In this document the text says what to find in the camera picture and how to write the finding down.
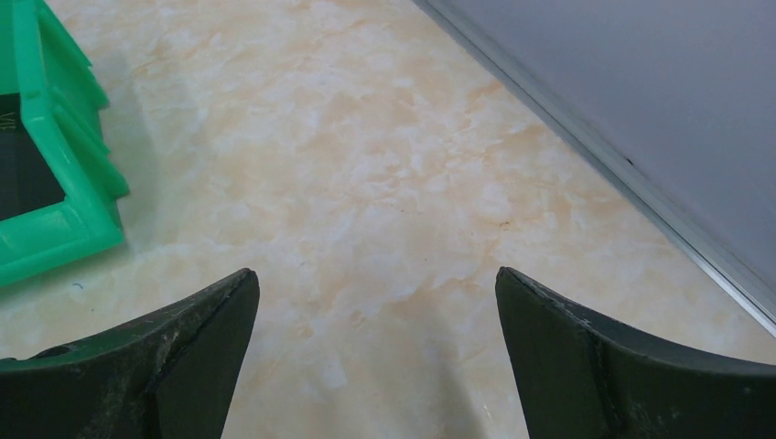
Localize aluminium right floor rail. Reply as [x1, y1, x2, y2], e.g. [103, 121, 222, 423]
[418, 1, 775, 334]

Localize right green plastic bin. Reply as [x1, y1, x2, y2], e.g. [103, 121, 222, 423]
[1, 1, 129, 285]

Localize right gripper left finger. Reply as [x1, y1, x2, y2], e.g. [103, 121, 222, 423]
[1, 269, 260, 438]

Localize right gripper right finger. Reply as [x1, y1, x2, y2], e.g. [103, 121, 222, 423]
[495, 267, 775, 438]

